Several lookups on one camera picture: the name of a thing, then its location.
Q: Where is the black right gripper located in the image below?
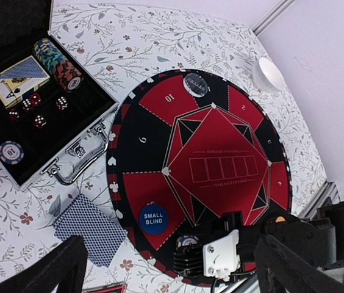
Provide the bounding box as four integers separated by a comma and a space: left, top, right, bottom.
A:
208, 212, 337, 269

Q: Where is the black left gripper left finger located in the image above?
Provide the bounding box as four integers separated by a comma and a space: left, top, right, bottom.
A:
0, 236, 87, 292

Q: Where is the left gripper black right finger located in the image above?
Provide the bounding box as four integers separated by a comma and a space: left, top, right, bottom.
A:
254, 235, 344, 293

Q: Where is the poker chip stack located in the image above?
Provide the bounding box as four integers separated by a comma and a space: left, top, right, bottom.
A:
176, 235, 199, 248

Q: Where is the blue small blind button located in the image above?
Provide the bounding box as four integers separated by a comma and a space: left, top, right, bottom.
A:
138, 204, 168, 235

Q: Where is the clear dealer button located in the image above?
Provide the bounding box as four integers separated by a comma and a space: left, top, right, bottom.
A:
183, 73, 209, 98

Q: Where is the orange big blind button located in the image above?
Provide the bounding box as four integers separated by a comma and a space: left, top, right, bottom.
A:
275, 216, 285, 223

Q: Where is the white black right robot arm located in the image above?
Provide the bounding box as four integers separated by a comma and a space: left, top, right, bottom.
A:
202, 201, 344, 276

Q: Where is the loose poker chip in case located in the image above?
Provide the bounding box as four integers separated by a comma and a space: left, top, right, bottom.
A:
0, 140, 24, 165

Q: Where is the round red black poker mat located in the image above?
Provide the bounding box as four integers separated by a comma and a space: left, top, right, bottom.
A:
106, 70, 292, 278

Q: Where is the aluminium poker chip case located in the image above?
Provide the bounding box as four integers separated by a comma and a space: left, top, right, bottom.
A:
0, 1, 117, 190

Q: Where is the red dice set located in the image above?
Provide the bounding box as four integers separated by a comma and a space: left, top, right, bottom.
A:
7, 93, 68, 129

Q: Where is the white ceramic bowl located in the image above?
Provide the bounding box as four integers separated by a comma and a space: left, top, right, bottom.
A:
252, 57, 286, 93

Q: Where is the boxed playing card deck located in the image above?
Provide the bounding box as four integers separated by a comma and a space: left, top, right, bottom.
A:
0, 56, 50, 109

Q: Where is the right poker chip row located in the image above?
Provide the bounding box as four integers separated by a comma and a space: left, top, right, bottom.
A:
32, 38, 83, 92

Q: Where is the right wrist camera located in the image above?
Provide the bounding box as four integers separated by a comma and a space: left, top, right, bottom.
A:
173, 230, 241, 281

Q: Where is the right aluminium frame post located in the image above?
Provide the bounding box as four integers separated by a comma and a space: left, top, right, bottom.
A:
252, 0, 296, 36

